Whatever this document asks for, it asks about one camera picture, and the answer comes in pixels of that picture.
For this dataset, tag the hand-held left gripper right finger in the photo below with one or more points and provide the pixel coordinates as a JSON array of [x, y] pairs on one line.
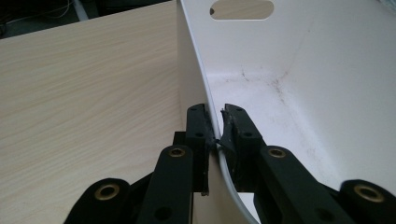
[[246, 149]]

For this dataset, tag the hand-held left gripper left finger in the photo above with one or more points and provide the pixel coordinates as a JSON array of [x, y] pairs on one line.
[[197, 149]]

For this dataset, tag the white plastic bin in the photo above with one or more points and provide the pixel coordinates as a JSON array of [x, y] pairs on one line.
[[327, 62]]

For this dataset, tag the light blue-green cloth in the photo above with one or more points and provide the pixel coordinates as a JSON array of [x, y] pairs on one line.
[[389, 3]]

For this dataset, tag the white metal stand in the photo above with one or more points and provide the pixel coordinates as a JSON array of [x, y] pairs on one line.
[[80, 9]]

